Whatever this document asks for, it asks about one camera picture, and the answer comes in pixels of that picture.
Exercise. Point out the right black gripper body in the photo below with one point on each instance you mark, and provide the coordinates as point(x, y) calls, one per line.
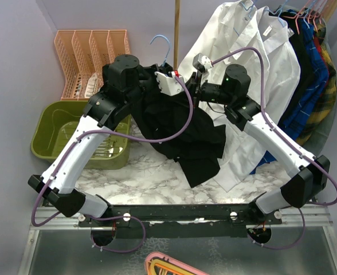
point(207, 91)

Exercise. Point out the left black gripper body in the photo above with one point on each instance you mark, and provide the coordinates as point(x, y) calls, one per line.
point(148, 82)

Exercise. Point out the black shirt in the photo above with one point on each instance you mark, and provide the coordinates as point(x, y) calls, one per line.
point(197, 149)
point(307, 75)

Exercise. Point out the light blue hanger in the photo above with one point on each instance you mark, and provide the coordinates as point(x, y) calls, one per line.
point(168, 43)

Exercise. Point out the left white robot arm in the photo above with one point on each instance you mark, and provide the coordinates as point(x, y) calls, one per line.
point(126, 82)

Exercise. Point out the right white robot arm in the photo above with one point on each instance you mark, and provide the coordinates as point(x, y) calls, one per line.
point(307, 173)

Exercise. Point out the white shirt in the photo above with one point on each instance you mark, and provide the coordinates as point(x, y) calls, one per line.
point(282, 74)
point(231, 27)

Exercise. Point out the front white shirt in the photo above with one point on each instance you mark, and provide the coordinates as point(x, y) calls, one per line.
point(231, 27)

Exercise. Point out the black hanging shirt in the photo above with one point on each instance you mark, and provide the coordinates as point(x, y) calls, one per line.
point(307, 75)

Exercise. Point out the blue plaid shirt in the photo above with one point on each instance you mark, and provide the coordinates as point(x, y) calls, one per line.
point(286, 125)

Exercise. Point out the yellow plaid shirt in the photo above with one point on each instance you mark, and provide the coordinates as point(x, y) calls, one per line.
point(327, 94)

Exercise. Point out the pink hanger stack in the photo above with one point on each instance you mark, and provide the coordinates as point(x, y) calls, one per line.
point(159, 263)

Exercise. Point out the peach plastic file organizer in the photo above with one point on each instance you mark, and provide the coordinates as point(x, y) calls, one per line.
point(82, 55)

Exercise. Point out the wooden rack pole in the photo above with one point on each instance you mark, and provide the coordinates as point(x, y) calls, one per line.
point(176, 32)

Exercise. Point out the olive green plastic basin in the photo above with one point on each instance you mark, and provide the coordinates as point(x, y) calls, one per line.
point(57, 125)

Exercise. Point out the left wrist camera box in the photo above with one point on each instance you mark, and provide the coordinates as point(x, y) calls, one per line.
point(170, 84)

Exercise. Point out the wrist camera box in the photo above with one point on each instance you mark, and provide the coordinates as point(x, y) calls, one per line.
point(170, 84)
point(202, 63)

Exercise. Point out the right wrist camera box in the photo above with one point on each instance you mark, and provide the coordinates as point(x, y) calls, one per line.
point(202, 63)

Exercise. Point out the black mounting rail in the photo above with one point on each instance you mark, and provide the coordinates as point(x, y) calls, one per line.
point(175, 221)

